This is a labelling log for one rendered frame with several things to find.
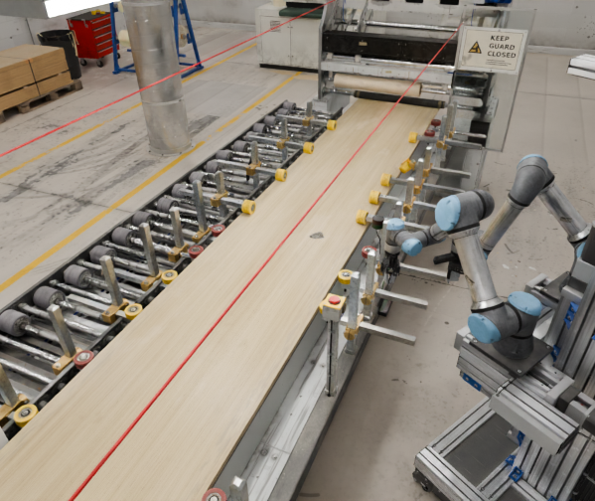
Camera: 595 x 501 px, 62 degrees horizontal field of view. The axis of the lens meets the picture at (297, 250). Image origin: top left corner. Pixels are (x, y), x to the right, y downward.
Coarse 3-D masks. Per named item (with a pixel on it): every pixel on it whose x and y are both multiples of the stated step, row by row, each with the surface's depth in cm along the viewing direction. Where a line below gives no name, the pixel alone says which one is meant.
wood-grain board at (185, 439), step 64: (384, 128) 406; (320, 192) 321; (384, 192) 320; (256, 256) 265; (320, 256) 264; (192, 320) 226; (256, 320) 225; (128, 384) 197; (192, 384) 196; (256, 384) 196; (64, 448) 174; (128, 448) 174; (192, 448) 173
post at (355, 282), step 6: (354, 276) 209; (360, 276) 211; (354, 282) 211; (360, 282) 213; (354, 288) 212; (354, 294) 214; (354, 300) 216; (354, 306) 218; (354, 312) 220; (348, 318) 223; (354, 318) 222; (348, 324) 225; (354, 324) 224; (348, 342) 232; (354, 342) 231; (348, 348) 234; (354, 348) 234
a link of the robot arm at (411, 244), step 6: (396, 234) 217; (402, 234) 216; (408, 234) 215; (414, 234) 215; (420, 234) 215; (396, 240) 217; (402, 240) 214; (408, 240) 212; (414, 240) 211; (420, 240) 214; (426, 240) 215; (402, 246) 214; (408, 246) 211; (414, 246) 210; (420, 246) 212; (408, 252) 212; (414, 252) 213
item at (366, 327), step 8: (344, 320) 232; (360, 328) 230; (368, 328) 228; (376, 328) 227; (384, 328) 227; (384, 336) 226; (392, 336) 224; (400, 336) 223; (408, 336) 223; (408, 344) 222
